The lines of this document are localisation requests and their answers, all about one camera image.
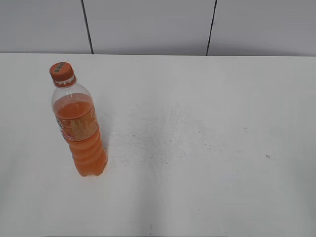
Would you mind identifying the orange bottle cap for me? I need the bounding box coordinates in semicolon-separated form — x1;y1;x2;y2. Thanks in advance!
49;62;74;82

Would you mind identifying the orange drink plastic bottle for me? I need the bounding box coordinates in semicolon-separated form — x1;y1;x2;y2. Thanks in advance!
51;75;108;176

